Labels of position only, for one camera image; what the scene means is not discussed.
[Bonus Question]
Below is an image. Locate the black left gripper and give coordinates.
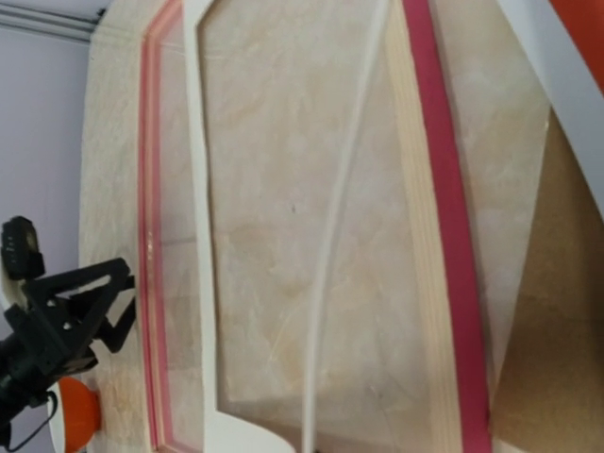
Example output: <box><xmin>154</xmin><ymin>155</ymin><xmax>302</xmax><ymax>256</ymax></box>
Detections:
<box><xmin>1</xmin><ymin>258</ymin><xmax>136</xmax><ymax>411</ymax></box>

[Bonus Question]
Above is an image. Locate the white photo mat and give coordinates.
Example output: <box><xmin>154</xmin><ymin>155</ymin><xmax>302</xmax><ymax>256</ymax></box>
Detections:
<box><xmin>182</xmin><ymin>1</ymin><xmax>390</xmax><ymax>452</ymax></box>

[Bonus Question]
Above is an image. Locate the clear acrylic sheet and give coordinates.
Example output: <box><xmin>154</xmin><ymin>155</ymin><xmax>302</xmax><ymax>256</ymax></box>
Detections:
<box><xmin>159</xmin><ymin>20</ymin><xmax>431</xmax><ymax>452</ymax></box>

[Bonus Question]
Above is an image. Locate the wooden picture frame red edge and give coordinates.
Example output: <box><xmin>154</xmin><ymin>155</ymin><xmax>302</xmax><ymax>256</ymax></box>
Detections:
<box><xmin>138</xmin><ymin>1</ymin><xmax>492</xmax><ymax>452</ymax></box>

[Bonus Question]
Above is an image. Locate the red and dark photo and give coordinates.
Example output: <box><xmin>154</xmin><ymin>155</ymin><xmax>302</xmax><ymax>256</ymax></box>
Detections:
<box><xmin>498</xmin><ymin>0</ymin><xmax>603</xmax><ymax>210</ymax></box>

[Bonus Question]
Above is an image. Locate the white bowl orange outside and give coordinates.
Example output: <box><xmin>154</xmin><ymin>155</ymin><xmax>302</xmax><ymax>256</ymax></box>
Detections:
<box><xmin>49</xmin><ymin>377</ymin><xmax>101</xmax><ymax>453</ymax></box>

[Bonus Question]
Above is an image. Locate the brown backing board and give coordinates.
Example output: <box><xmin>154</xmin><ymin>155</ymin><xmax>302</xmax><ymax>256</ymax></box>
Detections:
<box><xmin>491</xmin><ymin>115</ymin><xmax>603</xmax><ymax>452</ymax></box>

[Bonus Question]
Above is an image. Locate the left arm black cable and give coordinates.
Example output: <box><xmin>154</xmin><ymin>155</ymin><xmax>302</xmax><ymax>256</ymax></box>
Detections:
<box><xmin>0</xmin><ymin>389</ymin><xmax>60</xmax><ymax>453</ymax></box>

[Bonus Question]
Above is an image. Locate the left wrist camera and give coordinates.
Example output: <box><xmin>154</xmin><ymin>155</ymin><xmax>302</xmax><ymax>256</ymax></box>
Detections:
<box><xmin>1</xmin><ymin>216</ymin><xmax>45</xmax><ymax>310</ymax></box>

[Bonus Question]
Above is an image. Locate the left aluminium corner post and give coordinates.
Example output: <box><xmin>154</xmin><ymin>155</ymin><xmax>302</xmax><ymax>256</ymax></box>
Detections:
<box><xmin>1</xmin><ymin>4</ymin><xmax>100</xmax><ymax>43</ymax></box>

